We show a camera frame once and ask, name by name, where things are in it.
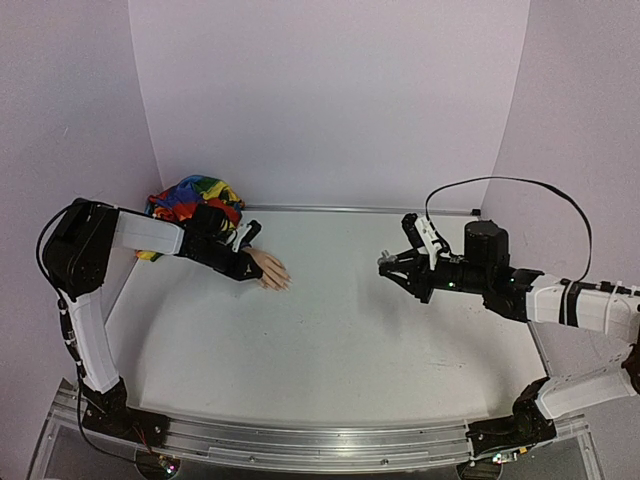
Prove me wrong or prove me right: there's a black right camera cable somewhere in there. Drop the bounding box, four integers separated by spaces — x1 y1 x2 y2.
424 175 595 284

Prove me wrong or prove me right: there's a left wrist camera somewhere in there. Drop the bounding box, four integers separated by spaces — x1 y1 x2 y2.
230 219 262 253

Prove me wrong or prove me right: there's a glitter nail polish bottle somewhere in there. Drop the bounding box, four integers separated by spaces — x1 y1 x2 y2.
377 250 397 266

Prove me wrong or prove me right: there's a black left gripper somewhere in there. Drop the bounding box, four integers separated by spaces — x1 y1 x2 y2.
194 240 264 281

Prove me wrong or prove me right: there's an aluminium front rail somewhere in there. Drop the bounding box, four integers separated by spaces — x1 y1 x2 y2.
27 384 603 479

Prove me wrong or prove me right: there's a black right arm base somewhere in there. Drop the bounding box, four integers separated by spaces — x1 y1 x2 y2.
466 377 557 459

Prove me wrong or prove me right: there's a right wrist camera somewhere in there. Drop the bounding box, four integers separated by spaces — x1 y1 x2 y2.
401 213 451 270

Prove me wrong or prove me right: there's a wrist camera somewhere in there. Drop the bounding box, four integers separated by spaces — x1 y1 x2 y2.
230 219 262 253
401 213 451 270

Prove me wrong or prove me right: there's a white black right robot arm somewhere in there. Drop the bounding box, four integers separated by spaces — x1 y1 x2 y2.
378 213 639 420

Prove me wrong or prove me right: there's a mannequin hand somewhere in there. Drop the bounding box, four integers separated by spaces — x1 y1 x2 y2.
244 247 291 291

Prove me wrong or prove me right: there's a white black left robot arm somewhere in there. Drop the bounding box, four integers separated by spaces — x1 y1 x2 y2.
36 198 263 395

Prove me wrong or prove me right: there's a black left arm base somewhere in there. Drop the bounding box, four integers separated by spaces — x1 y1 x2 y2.
80 377 170 448

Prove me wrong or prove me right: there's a rainbow colored sleeve cloth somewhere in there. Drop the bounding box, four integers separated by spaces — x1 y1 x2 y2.
144 175 245 246

